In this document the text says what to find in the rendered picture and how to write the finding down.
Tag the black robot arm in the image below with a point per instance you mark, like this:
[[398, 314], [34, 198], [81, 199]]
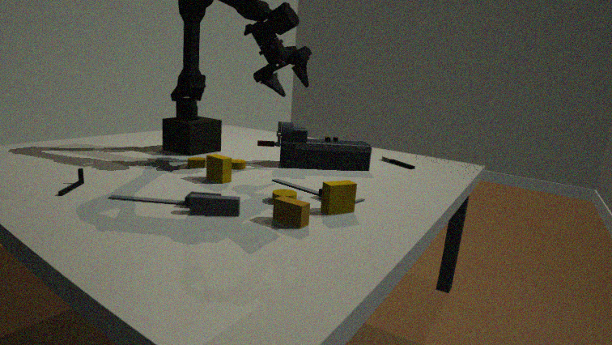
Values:
[[191, 82]]

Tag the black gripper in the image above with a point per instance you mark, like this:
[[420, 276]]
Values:
[[275, 54]]

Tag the black l-shaped bar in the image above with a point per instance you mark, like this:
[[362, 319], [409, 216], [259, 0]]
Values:
[[74, 185]]

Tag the yellow cube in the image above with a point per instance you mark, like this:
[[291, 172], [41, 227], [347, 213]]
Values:
[[338, 197], [219, 168]]

